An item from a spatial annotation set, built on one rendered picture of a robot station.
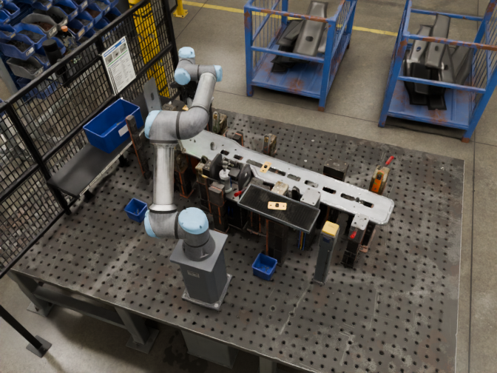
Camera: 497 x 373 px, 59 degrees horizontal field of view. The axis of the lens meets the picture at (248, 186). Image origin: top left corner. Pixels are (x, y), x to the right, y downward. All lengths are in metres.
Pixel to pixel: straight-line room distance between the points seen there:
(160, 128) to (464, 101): 3.32
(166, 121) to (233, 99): 2.73
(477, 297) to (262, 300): 1.66
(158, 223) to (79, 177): 0.81
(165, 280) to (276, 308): 0.61
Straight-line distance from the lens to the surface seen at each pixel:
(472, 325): 3.32
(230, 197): 2.35
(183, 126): 1.78
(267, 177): 2.38
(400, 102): 4.36
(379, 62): 5.13
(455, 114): 4.39
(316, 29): 4.58
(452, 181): 3.00
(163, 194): 1.85
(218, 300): 2.29
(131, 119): 2.54
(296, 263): 2.42
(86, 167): 2.59
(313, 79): 4.47
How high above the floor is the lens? 2.79
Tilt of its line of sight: 50 degrees down
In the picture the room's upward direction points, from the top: 2 degrees counter-clockwise
